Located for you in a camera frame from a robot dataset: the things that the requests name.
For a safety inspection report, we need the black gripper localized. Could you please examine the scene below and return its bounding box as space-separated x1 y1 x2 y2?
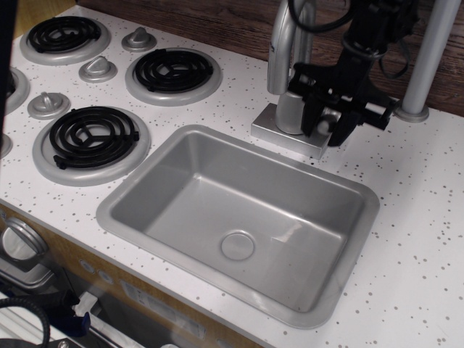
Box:
289 49 394 146

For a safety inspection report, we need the silver faucet lever handle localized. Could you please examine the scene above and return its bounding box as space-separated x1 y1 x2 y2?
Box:
316 107 341 136

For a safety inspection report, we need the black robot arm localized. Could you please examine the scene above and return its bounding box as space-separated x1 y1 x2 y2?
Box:
289 1 418 146

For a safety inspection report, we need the silver toy faucet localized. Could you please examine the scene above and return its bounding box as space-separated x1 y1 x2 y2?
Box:
251 1 331 160

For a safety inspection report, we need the grey support pole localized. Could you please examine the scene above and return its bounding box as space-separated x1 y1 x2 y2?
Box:
394 0 461 123

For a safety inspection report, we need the grey toy sink basin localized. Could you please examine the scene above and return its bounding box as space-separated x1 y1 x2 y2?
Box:
96 125 380 329

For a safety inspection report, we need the back right stove burner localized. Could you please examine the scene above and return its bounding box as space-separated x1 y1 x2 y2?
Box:
125 48 222 107

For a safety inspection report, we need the silver knob back right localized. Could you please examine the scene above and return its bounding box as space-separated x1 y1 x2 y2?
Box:
121 27 157 52

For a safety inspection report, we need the silver knob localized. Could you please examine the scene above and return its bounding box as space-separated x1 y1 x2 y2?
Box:
28 92 70 120
121 27 157 52
78 56 117 83

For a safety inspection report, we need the silver knob middle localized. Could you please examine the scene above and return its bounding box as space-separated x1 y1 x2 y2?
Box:
78 56 117 83

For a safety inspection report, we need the front right stove burner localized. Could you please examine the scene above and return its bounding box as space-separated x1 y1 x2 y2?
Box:
33 106 151 187

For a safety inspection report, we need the back left stove burner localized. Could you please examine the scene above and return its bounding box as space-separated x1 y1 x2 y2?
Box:
20 16 111 66

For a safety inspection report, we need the silver knob front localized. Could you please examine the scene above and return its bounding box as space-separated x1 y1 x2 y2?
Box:
28 92 70 120

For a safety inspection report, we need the left edge stove burner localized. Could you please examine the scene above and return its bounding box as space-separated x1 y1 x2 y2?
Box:
5 67 30 115

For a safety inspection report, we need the silver knob left edge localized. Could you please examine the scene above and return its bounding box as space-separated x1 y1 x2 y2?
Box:
1 133 13 159

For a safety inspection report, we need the blue clamp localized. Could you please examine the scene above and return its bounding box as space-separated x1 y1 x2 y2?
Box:
69 312 91 337

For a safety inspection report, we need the silver oven dial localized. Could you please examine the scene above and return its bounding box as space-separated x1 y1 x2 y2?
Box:
1 217 48 271

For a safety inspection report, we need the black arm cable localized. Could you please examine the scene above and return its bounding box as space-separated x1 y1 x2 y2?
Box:
286 0 355 33

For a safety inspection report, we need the silver oven door handle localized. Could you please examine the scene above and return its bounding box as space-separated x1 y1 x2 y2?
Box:
1 259 56 292

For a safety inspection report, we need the black cable lower left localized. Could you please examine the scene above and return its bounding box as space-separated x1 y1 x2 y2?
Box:
0 295 55 348

